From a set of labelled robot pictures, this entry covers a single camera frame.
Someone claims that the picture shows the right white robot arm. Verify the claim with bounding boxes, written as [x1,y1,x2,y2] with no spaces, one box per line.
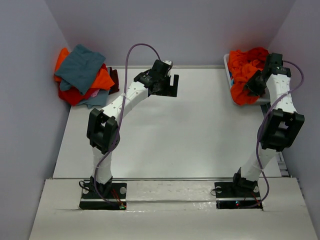
[230,53,305,196]

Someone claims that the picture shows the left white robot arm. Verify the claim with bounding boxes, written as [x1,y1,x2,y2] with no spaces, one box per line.
[86,59,179,199]

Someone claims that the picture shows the white laundry basket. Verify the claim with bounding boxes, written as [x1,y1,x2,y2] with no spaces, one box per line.
[223,53,270,106]

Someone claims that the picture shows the red crumpled t shirt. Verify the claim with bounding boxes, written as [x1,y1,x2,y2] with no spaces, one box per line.
[247,47,269,69]

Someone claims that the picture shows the dark maroon t shirt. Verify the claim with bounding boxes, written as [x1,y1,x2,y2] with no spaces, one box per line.
[107,67,120,95]

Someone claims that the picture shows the grey-blue bottom t shirt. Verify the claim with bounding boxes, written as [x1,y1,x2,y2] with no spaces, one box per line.
[77,89,109,109]

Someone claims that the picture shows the pink folded t shirt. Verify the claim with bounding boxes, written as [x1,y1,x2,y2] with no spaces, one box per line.
[90,89,100,98]

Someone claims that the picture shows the teal folded t shirt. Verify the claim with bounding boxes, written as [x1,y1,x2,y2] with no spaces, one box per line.
[54,44,106,95]

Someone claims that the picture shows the red folded t shirt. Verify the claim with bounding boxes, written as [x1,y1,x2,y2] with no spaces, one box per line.
[58,87,99,106]

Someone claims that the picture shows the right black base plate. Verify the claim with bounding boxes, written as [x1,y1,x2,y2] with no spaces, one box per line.
[210,181,263,210]

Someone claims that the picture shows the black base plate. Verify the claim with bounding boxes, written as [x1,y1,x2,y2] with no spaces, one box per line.
[210,181,263,210]
[79,180,127,211]

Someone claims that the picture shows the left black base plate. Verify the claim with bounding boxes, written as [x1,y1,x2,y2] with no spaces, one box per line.
[79,180,127,211]

